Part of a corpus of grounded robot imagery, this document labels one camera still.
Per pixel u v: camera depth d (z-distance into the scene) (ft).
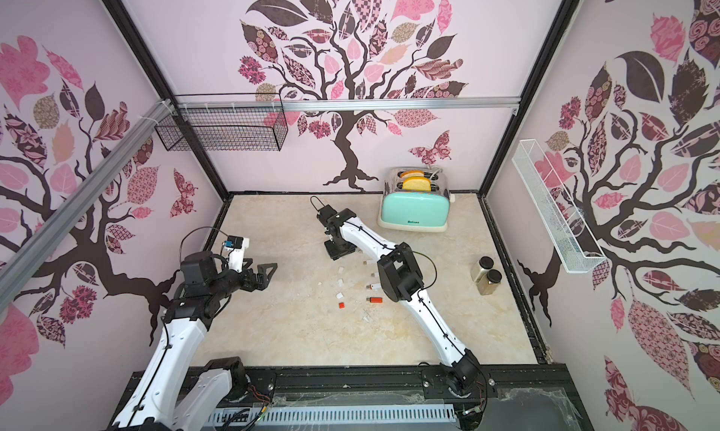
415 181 3.19
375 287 3.03
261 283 2.32
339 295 2.95
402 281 2.12
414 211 3.27
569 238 2.44
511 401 2.34
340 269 3.18
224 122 4.48
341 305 2.90
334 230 2.52
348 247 2.93
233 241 2.23
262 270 2.30
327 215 2.72
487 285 2.81
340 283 3.04
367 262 3.22
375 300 2.95
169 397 1.42
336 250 2.95
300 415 2.29
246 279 2.28
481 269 2.87
